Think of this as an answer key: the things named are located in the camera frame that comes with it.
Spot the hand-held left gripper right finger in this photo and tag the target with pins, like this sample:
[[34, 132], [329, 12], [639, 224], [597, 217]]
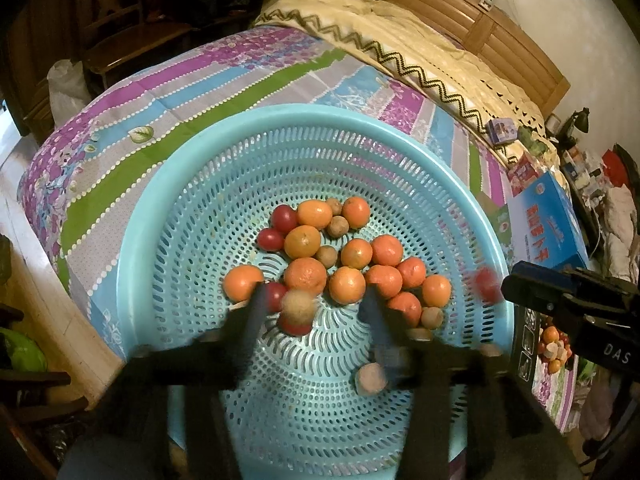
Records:
[[385, 340]]

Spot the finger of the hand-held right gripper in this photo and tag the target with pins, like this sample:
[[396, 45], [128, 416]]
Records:
[[605, 286], [535, 285]]

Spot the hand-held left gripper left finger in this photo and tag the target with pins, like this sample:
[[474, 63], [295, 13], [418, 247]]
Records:
[[250, 330]]

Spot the small red plum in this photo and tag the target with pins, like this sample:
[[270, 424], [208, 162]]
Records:
[[485, 282]]

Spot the cluster of mandarin oranges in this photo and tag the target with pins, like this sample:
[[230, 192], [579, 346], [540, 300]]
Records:
[[550, 334], [385, 250]]

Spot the fuzzy brown longan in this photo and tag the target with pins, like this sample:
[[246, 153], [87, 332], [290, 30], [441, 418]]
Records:
[[297, 305]]

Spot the light blue plastic basket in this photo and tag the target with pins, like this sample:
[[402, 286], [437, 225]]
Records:
[[200, 185]]

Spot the pale pink lychee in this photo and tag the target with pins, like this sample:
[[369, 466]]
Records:
[[371, 379]]

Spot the black product box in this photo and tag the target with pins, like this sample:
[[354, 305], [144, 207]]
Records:
[[525, 345]]

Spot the blue cardboard box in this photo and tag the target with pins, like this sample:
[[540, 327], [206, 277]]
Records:
[[545, 220]]

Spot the pile of bedding and clothes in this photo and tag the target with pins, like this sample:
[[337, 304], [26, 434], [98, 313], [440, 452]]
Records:
[[622, 195]]

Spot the pink instant noodle cup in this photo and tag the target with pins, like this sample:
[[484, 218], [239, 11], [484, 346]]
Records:
[[522, 174]]

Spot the cluttered bedside table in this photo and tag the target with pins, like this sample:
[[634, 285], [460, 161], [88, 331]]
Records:
[[585, 175]]

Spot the green leafy vegetable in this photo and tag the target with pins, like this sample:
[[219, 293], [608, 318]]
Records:
[[532, 140]]

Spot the purple snack packet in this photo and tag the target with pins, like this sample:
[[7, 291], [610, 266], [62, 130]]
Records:
[[501, 131]]

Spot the white cup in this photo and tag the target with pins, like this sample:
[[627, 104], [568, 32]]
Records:
[[552, 122]]

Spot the dark desk lamp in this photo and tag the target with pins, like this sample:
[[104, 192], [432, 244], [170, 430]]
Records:
[[580, 120]]

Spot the green plastic bag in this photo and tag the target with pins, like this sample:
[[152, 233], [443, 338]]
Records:
[[22, 355]]

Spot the wooden headboard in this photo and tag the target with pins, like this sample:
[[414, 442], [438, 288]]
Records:
[[510, 55]]

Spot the dark wooden furniture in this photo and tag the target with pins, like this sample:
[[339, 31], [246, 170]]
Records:
[[25, 410]]

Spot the beige zigzag quilt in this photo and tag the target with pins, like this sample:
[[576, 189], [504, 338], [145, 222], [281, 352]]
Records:
[[400, 25]]

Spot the white plastic bag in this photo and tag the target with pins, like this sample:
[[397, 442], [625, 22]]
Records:
[[65, 90]]

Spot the wooden chair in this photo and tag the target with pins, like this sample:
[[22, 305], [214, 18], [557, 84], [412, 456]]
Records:
[[125, 35]]

